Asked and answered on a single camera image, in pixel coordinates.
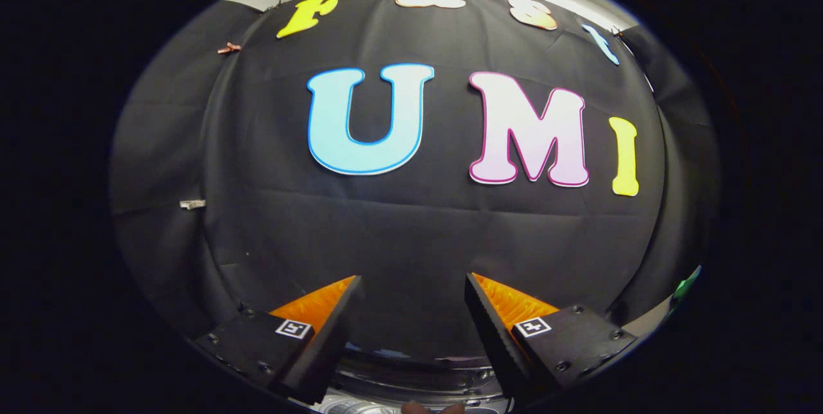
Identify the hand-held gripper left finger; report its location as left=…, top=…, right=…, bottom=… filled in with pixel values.
left=193, top=275, right=364, bottom=405

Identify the grey washing machine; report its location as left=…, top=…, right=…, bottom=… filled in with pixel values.
left=321, top=340, right=515, bottom=414

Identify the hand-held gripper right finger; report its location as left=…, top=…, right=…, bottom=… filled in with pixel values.
left=464, top=273, right=638, bottom=405

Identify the green shirt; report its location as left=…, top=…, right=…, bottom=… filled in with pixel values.
left=671, top=265, right=703, bottom=312

